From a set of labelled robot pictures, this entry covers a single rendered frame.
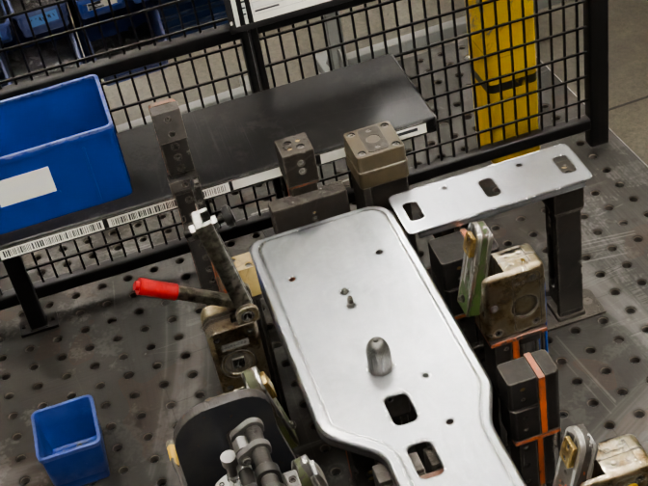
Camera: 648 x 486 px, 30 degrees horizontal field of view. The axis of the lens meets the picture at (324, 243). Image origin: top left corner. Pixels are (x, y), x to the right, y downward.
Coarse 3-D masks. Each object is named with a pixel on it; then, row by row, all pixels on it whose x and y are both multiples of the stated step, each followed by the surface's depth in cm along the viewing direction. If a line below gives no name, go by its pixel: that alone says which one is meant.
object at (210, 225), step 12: (192, 216) 149; (204, 216) 149; (228, 216) 148; (192, 228) 148; (204, 228) 147; (216, 228) 149; (204, 240) 148; (216, 240) 149; (216, 252) 150; (228, 252) 154; (216, 264) 151; (228, 264) 151; (228, 276) 152; (228, 288) 154; (240, 288) 154; (240, 300) 155; (252, 300) 160
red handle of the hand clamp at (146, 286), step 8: (144, 280) 151; (152, 280) 152; (136, 288) 151; (144, 288) 151; (152, 288) 151; (160, 288) 152; (168, 288) 152; (176, 288) 153; (184, 288) 154; (192, 288) 155; (152, 296) 152; (160, 296) 152; (168, 296) 152; (176, 296) 153; (184, 296) 154; (192, 296) 154; (200, 296) 154; (208, 296) 155; (216, 296) 155; (224, 296) 156; (208, 304) 156; (216, 304) 156; (224, 304) 156; (232, 304) 157
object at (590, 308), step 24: (576, 192) 181; (552, 216) 185; (576, 216) 184; (552, 240) 191; (576, 240) 187; (552, 264) 194; (576, 264) 190; (552, 288) 196; (576, 288) 194; (552, 312) 199; (576, 312) 197; (600, 312) 197
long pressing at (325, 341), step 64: (256, 256) 174; (320, 256) 172; (384, 256) 170; (320, 320) 162; (384, 320) 160; (448, 320) 159; (320, 384) 153; (384, 384) 152; (448, 384) 150; (384, 448) 143; (448, 448) 142
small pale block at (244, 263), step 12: (240, 264) 164; (252, 264) 163; (240, 276) 163; (252, 276) 164; (252, 288) 165; (264, 324) 170; (264, 336) 172; (264, 348) 173; (276, 372) 176; (276, 384) 178
